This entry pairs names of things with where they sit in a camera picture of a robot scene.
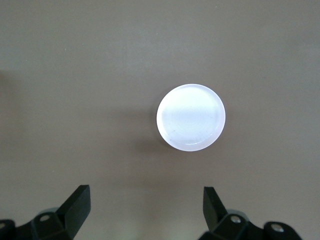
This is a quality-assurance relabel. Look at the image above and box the pale pink round plate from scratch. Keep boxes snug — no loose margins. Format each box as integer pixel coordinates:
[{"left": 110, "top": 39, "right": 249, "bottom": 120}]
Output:
[{"left": 156, "top": 83, "right": 227, "bottom": 153}]

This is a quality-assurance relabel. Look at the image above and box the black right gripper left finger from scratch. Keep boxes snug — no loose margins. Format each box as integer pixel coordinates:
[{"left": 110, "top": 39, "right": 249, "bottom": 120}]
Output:
[{"left": 0, "top": 184, "right": 91, "bottom": 240}]

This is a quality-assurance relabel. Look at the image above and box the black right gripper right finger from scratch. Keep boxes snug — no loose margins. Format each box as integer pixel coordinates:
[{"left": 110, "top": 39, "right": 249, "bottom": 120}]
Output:
[{"left": 198, "top": 186, "right": 301, "bottom": 240}]

